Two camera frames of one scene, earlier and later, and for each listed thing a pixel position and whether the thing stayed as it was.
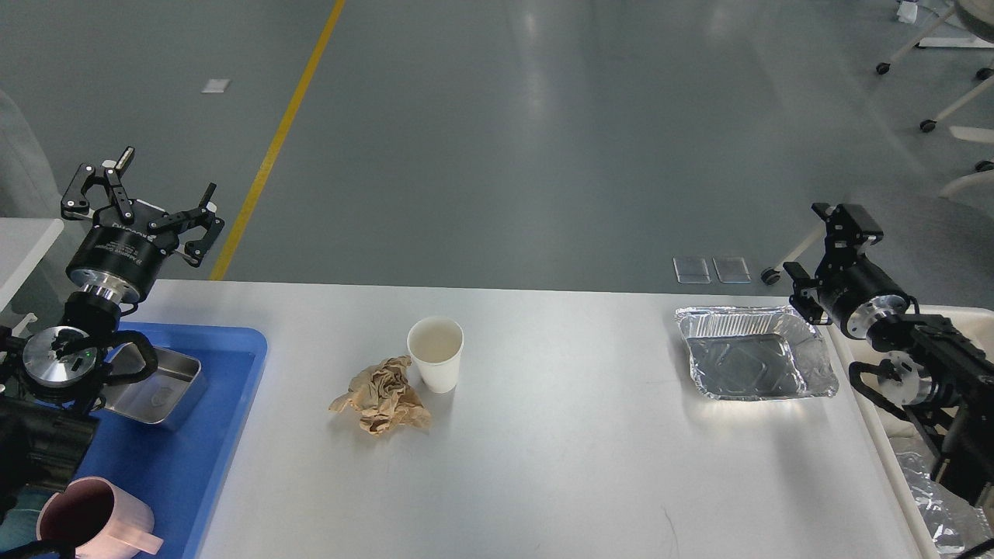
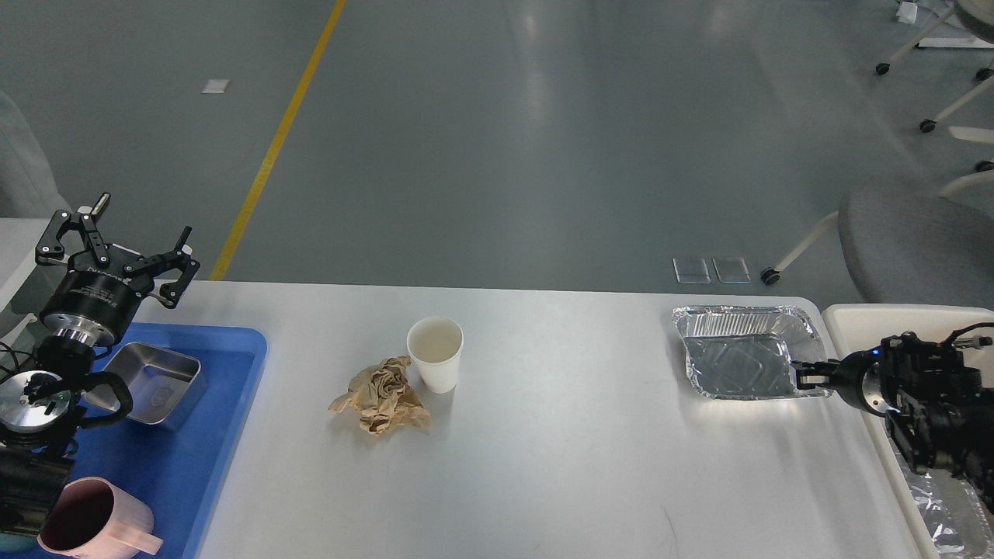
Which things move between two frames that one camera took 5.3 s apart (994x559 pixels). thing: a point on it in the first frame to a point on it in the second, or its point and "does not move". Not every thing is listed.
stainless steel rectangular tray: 166,397 does not move
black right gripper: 852,289 to 862,379
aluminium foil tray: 756,352 does not move
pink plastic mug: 99,521 does not move
